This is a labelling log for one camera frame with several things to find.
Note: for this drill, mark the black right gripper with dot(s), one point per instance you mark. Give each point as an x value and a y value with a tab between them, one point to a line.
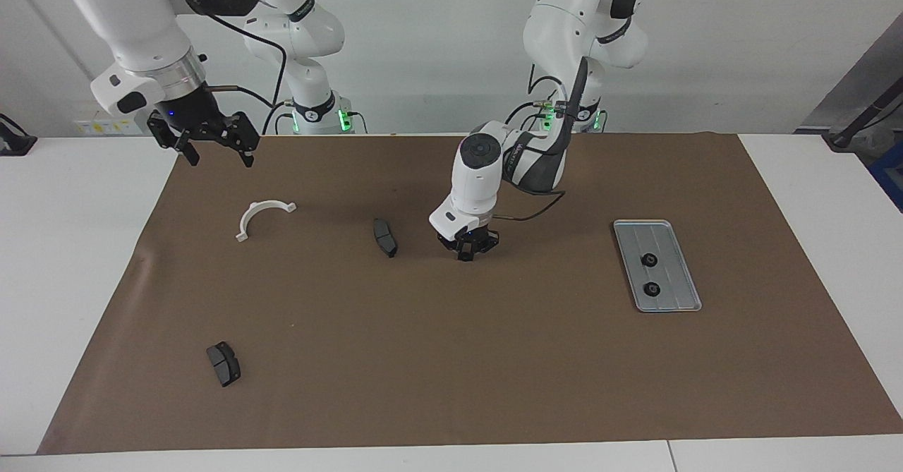
194	116

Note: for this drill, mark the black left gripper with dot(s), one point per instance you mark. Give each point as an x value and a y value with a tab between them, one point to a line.
469	239

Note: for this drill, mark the large black bearing gear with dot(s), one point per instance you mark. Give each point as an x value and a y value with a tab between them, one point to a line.
649	259

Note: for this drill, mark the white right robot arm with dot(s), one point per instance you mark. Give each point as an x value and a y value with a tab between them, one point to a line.
120	6

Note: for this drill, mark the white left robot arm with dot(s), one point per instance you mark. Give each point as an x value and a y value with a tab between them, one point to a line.
480	176

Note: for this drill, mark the silver ribbed metal tray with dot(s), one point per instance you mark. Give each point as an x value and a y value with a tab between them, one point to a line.
674	274

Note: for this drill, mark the long grey brake pad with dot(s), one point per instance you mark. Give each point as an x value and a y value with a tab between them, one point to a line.
384	237

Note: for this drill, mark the brown paper table mat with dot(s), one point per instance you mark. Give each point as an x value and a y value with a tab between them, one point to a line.
494	373

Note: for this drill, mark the black clamp base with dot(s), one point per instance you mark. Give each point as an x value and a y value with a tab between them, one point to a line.
14	144

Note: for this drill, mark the short grey brake pad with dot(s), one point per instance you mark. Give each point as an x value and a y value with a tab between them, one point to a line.
223	364

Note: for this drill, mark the black stand pole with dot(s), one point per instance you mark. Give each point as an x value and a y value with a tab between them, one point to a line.
846	137

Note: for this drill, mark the grey metal panel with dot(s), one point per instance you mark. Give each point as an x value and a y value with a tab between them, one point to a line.
861	77

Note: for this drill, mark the blue box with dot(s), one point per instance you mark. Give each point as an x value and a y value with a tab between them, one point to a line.
892	176

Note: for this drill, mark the white curved plastic bracket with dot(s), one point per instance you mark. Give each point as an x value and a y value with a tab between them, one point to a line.
248	216

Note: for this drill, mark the white wall socket box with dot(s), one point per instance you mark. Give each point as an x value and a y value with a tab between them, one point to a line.
95	128

